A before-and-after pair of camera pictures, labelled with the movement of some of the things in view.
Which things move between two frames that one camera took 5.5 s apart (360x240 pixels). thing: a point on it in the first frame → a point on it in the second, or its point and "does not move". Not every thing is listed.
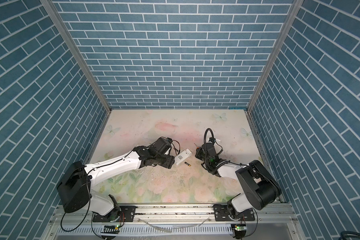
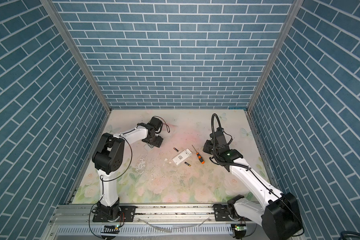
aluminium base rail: x=273 y=221 does not move
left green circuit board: x=111 y=229 does not move
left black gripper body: x=165 y=160 → x=155 y=140
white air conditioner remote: x=182 y=156 does not move
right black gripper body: x=200 y=155 → x=209 y=147
